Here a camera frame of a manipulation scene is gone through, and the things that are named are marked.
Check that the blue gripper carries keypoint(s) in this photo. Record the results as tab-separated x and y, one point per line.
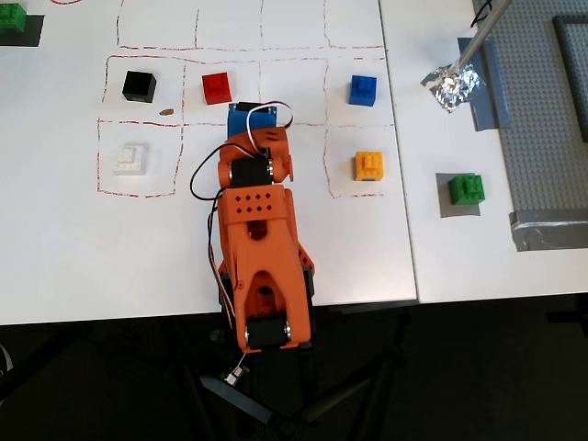
250	123

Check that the green lego block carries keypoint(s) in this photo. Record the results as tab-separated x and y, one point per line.
466	189
11	17

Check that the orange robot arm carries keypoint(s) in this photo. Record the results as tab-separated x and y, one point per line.
257	275

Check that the red lego block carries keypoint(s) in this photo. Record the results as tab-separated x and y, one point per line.
217	89

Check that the black lego block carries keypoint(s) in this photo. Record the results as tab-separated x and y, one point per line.
139	86

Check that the white lego block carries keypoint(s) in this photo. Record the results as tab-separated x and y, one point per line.
131	160

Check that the blue lego block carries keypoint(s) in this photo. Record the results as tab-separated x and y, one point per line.
363	91

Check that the yellow lego block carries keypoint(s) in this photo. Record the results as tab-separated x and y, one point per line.
369	166

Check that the grey tape square marker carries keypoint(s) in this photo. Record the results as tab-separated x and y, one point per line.
443	209

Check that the black tape square marker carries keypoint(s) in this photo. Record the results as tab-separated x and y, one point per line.
33	34

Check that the small brown crumb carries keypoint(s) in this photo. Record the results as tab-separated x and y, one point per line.
166	111

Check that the crumpled aluminium foil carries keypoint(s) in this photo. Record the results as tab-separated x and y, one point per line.
452	89

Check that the grey tape strip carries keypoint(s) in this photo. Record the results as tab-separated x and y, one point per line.
491	110

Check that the metal pole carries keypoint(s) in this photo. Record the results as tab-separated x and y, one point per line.
482	34

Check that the black tripod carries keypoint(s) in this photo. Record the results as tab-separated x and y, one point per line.
239	397

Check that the large grey lego baseplate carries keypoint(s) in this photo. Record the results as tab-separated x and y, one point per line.
533	138

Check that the dark grey lego baseplate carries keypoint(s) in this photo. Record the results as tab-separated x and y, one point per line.
576	69

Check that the silver duct tape strip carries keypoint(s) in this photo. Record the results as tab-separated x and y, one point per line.
551	232

